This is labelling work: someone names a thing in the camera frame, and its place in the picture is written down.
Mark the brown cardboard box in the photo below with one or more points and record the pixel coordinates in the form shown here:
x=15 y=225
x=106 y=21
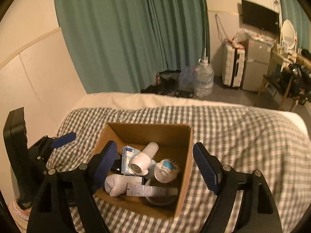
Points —
x=181 y=174

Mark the green curtain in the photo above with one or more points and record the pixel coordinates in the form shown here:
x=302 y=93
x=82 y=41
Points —
x=109 y=36
x=182 y=24
x=294 y=7

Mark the dark shoes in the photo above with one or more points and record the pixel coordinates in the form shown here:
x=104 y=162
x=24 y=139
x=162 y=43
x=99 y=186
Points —
x=165 y=82

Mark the large clear water bottle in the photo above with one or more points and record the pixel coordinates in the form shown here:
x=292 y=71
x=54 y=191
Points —
x=204 y=77

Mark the black wall television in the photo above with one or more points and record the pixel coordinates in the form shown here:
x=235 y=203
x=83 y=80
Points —
x=260 y=17

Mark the white sock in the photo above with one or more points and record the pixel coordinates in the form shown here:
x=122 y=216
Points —
x=119 y=185

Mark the silver small fridge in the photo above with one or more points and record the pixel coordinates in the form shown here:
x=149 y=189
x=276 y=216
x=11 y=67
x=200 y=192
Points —
x=256 y=65

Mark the blue white tissue packet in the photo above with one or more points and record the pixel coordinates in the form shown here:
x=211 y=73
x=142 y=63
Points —
x=127 y=157

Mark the wooden dressing table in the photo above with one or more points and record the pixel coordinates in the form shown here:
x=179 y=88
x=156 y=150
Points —
x=275 y=77

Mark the white mattress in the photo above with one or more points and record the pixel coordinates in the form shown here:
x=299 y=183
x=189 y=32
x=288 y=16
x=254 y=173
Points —
x=170 y=99

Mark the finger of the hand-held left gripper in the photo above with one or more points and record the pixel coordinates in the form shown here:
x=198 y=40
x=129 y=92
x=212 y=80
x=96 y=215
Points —
x=64 y=139
x=42 y=166

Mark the white mini hair dryer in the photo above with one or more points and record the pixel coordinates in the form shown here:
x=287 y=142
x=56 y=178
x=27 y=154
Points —
x=143 y=160

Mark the white oval mirror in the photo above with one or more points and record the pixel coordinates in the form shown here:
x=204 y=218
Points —
x=288 y=32

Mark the clear plastic bag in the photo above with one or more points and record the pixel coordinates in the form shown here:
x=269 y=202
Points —
x=187 y=75

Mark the white suitcase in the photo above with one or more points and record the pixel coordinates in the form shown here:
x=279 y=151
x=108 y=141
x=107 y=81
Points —
x=233 y=66

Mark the white cream tube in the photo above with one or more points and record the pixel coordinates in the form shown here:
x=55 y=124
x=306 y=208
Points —
x=150 y=190

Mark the black bag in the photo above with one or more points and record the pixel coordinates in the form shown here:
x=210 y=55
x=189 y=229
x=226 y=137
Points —
x=300 y=80

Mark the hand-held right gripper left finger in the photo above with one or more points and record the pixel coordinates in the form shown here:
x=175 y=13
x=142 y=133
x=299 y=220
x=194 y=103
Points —
x=103 y=165

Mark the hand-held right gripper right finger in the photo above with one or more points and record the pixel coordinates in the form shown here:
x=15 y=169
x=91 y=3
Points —
x=206 y=167

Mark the checkered blanket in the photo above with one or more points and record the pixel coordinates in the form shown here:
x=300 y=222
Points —
x=243 y=150

